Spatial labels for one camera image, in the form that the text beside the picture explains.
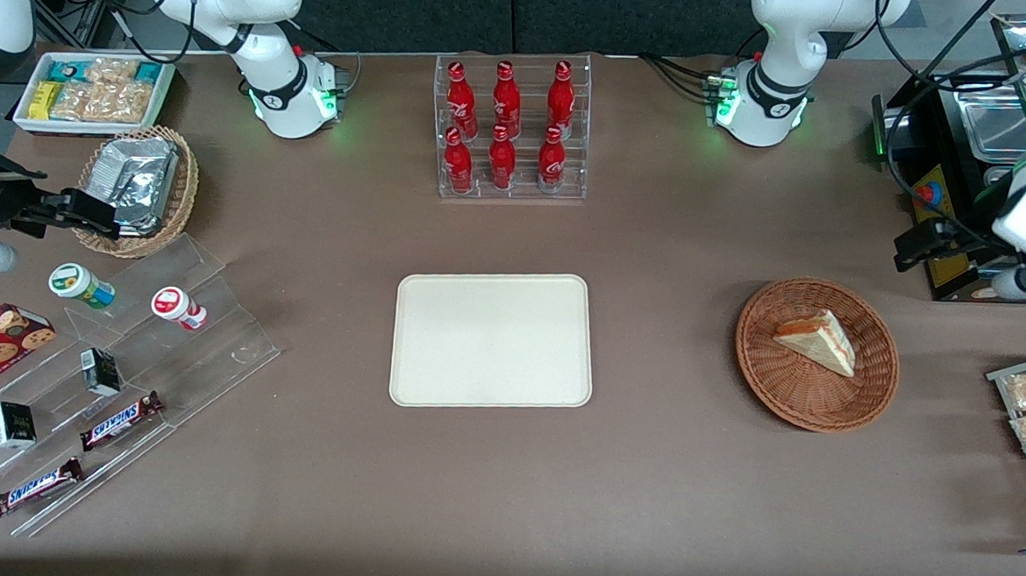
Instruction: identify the clear acrylic bottle rack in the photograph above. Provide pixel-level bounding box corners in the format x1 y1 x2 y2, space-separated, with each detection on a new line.
427 46 595 208

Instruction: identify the tray of wrapped snacks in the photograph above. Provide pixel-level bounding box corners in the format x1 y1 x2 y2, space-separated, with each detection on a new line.
978 345 1026 535

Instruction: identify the light tan wicker basket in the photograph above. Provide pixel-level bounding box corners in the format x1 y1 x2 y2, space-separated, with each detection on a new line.
72 120 203 263

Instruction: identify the clear acrylic stepped display shelf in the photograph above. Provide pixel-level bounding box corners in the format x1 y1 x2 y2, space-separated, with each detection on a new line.
0 224 289 551

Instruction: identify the small black carton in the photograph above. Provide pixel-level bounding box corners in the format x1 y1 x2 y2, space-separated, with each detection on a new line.
78 346 125 398
0 401 39 451

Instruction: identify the red cola bottle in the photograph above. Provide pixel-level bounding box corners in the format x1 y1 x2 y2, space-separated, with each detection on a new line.
444 59 481 139
545 59 578 139
441 126 477 196
490 60 525 140
486 124 520 192
536 124 569 194

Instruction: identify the red lid snack cup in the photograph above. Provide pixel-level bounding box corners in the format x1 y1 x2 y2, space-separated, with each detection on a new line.
149 285 210 333

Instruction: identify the clear bag of crackers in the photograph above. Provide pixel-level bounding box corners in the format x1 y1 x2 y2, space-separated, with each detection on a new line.
84 80 156 126
51 80 96 123
84 56 140 90

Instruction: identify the brown round wicker basket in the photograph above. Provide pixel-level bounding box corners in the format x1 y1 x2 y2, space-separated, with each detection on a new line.
730 274 906 437

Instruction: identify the triangular sandwich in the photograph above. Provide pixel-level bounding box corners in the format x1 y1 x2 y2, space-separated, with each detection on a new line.
770 306 860 379

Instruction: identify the yellow snack pack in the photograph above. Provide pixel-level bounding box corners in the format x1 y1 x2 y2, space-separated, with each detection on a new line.
28 79 65 123

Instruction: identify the black appliance with yellow panel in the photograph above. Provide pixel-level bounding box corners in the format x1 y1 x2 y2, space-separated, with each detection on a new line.
861 4 1026 306

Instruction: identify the stack of foil containers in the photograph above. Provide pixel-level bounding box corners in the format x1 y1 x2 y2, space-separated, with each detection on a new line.
86 132 181 239

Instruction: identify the cream plastic tray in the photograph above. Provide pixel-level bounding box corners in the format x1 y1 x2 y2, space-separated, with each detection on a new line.
388 266 600 416

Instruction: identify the white snack tray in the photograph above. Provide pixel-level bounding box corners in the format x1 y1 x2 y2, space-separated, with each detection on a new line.
12 47 178 142

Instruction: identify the green lid snack cup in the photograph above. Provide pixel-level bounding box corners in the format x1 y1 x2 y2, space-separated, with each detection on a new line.
46 261 118 313

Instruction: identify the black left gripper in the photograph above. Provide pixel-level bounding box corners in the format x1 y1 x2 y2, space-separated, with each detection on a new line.
893 216 1023 281

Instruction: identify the Snickers chocolate bar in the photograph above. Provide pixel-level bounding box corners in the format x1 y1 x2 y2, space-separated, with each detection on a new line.
0 453 86 523
78 386 167 456

